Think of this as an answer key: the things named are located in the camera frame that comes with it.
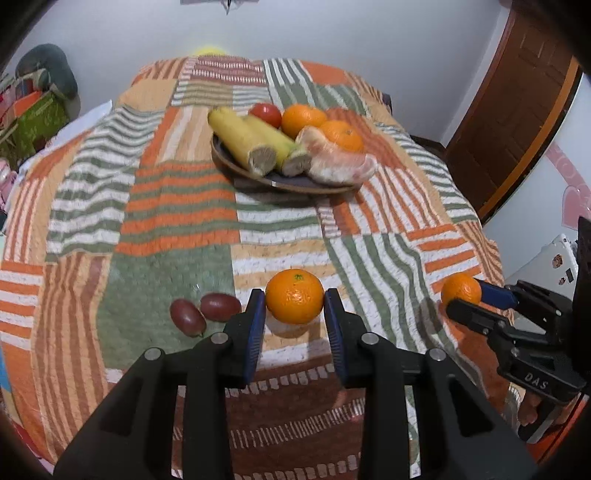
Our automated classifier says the striped patchwork blanket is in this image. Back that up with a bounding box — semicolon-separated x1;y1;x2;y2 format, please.
0;58;513;480

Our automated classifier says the brown wooden door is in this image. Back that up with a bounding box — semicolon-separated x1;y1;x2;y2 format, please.
445;7;583;222

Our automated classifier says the small tangerine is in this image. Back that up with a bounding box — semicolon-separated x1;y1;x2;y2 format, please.
265;270;325;325
441;272;482;308

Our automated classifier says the green cardboard box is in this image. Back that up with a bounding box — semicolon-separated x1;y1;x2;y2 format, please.
0;92;70;153

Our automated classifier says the large orange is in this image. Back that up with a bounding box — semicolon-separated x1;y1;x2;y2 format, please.
281;104;328;139
320;120;365;153

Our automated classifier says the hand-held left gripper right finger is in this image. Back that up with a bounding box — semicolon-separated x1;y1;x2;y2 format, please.
323;288;539;480

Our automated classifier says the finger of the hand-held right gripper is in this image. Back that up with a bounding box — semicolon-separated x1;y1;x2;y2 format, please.
445;299;520;344
475;279;573;330

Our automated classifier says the white wardrobe door with hearts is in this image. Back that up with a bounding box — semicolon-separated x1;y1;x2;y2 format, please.
480;74;591;278

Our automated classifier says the peeled citrus segment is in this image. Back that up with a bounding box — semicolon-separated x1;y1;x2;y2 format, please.
295;126;378;185

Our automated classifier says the red tomato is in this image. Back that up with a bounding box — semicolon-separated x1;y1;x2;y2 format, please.
248;103;282;129

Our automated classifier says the dark purple plate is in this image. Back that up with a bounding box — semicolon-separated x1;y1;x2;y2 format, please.
210;134;365;195

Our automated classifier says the yellow corn cob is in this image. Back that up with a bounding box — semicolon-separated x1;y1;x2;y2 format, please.
208;107;282;177
242;115;312;177

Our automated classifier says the dark red date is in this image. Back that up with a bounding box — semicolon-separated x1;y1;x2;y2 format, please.
170;299;207;337
200;293;242;322

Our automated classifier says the person's right hand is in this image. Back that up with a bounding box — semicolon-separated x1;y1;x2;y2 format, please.
516;391;542;428

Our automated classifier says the grey plush toy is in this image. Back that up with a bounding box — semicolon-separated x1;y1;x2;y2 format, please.
16;44;79;100

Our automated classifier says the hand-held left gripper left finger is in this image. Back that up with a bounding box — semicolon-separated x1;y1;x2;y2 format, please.
54;288;267;480

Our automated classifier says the white box with stickers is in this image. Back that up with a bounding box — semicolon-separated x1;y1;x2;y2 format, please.
503;233;578;296

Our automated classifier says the orange box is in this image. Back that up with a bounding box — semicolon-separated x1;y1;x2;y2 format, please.
11;90;51;118

